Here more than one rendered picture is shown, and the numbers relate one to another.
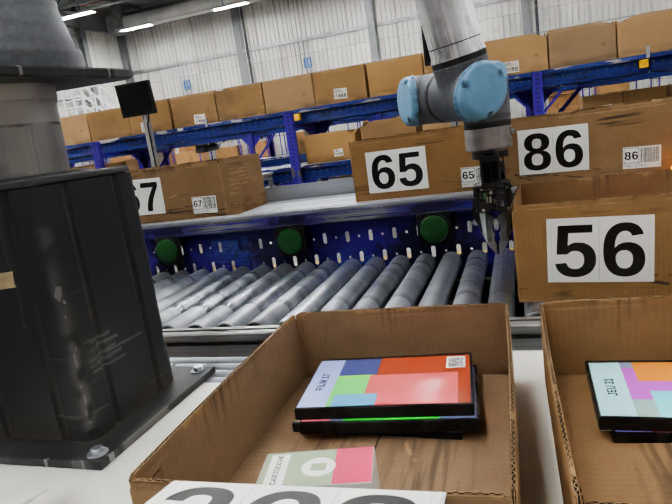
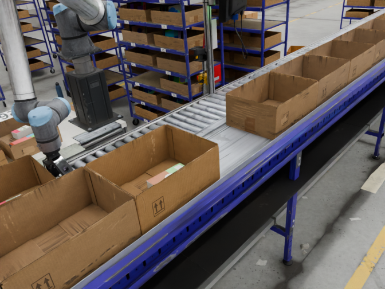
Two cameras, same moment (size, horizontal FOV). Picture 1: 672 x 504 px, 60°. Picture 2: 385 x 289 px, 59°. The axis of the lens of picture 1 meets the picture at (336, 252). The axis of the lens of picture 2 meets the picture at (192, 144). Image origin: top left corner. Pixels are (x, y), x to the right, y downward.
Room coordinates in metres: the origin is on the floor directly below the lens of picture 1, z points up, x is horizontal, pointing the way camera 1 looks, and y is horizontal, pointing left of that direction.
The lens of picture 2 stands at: (2.26, -1.17, 1.68)
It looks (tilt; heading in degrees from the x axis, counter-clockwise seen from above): 30 degrees down; 118
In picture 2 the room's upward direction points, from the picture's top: 5 degrees counter-clockwise
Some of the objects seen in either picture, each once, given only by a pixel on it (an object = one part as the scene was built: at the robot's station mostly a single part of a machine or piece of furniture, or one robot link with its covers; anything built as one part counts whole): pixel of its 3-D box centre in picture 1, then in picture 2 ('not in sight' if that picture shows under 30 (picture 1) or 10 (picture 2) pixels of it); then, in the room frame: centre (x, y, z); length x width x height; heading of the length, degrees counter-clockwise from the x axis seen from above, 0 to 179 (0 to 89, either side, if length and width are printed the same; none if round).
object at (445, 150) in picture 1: (431, 161); (156, 174); (1.64, -0.30, 0.96); 0.39 x 0.29 x 0.17; 71
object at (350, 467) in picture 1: (319, 490); (22, 132); (0.46, 0.04, 0.78); 0.10 x 0.06 x 0.05; 83
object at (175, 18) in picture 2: not in sight; (179, 14); (0.82, 1.56, 1.19); 0.40 x 0.30 x 0.10; 161
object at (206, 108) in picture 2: not in sight; (221, 114); (1.51, 0.71, 0.72); 0.52 x 0.05 x 0.05; 161
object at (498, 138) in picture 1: (490, 139); (48, 143); (1.15, -0.33, 1.02); 0.10 x 0.09 x 0.05; 71
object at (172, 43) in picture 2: not in sight; (181, 38); (0.82, 1.56, 0.99); 0.40 x 0.30 x 0.10; 158
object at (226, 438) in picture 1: (368, 416); (23, 135); (0.53, -0.01, 0.80); 0.38 x 0.28 x 0.10; 163
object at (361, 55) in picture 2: not in sight; (338, 62); (2.14, 1.18, 0.96); 0.39 x 0.29 x 0.17; 71
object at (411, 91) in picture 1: (434, 98); (54, 111); (1.11, -0.22, 1.12); 0.12 x 0.12 x 0.09; 17
